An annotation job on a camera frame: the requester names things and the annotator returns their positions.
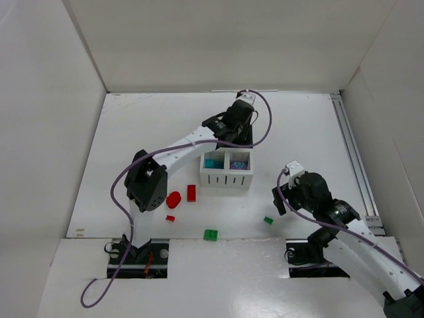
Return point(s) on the black two-compartment container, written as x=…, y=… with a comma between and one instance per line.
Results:
x=246, y=139

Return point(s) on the white two-compartment container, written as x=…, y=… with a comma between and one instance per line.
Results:
x=226, y=178

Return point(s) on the teal long lego brick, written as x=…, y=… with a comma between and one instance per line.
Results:
x=219, y=164

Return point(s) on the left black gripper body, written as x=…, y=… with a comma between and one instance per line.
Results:
x=245, y=133

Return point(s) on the small red lego piece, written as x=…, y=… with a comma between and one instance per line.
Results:
x=170, y=218

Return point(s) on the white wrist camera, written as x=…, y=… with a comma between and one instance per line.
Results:
x=247, y=97
x=293, y=170

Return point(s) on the aluminium rail on right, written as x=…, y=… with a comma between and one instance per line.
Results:
x=372, y=217

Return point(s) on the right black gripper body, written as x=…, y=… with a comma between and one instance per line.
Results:
x=285, y=197

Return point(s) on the small green flat lego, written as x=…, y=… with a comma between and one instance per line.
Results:
x=268, y=220

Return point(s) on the small teal lego brick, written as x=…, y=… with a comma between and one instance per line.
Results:
x=209, y=163

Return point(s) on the light green lego brick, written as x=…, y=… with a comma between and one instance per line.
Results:
x=210, y=235

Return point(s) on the red rectangular lego brick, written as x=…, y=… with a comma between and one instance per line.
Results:
x=191, y=193

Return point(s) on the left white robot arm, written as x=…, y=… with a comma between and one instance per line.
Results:
x=147, y=183

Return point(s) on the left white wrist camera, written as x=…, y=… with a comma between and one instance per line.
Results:
x=247, y=97

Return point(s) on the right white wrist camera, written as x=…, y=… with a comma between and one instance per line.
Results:
x=293, y=170

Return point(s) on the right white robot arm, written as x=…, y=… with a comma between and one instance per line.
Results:
x=344, y=239

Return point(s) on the purple printed lego in container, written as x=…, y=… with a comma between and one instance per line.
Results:
x=238, y=165

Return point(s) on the red heart-shaped lego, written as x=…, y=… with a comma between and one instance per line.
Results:
x=173, y=200

